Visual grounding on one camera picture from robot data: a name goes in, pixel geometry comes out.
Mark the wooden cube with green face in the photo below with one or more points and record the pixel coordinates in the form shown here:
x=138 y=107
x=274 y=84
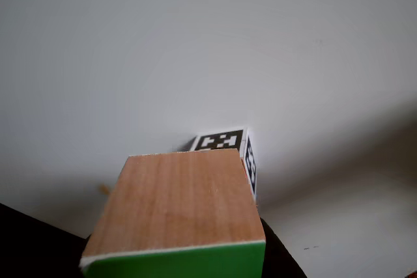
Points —
x=179 y=203

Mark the wooden cube red blue faces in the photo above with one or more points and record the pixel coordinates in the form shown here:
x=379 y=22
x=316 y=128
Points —
x=221 y=141

